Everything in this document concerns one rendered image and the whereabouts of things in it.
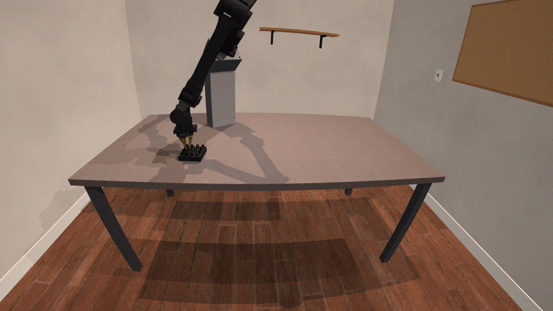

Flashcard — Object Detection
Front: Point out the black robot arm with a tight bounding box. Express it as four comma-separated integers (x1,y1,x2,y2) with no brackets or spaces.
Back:
170,0,257,138

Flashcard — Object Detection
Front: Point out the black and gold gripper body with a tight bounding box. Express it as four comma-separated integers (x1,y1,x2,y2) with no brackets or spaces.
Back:
173,124,197,137

